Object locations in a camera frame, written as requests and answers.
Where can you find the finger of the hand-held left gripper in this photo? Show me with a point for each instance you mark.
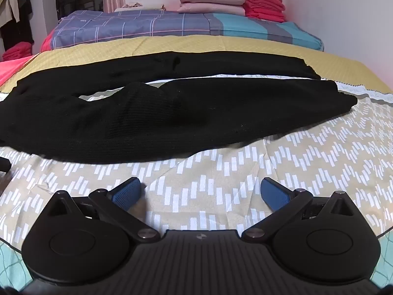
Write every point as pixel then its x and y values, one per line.
pixel 4 163

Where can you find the hanging clothes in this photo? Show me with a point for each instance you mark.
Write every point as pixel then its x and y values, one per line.
pixel 15 6

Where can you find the blue plaid quilt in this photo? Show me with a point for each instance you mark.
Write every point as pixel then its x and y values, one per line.
pixel 135 24

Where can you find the yellow quilted blanket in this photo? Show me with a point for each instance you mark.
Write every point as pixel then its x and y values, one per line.
pixel 172 44

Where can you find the folded red blanket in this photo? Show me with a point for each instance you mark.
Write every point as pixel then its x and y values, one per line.
pixel 264 4

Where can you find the black pants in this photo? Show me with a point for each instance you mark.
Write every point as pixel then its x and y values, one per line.
pixel 159 119

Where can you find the pink red bedsheet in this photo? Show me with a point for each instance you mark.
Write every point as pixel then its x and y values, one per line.
pixel 13 67

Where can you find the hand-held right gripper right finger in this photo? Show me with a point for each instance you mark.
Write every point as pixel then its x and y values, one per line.
pixel 274 192

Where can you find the red cloth pile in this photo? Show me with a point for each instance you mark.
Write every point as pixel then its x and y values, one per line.
pixel 17 52

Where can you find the beige sheet with white dashes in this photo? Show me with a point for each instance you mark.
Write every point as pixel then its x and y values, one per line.
pixel 215 178

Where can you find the beige cloth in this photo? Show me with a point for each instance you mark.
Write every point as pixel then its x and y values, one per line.
pixel 136 6

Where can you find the teal patterned sheet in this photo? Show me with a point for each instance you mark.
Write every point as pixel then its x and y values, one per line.
pixel 12 267

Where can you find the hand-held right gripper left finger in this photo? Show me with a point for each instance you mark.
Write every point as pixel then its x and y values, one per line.
pixel 127 192

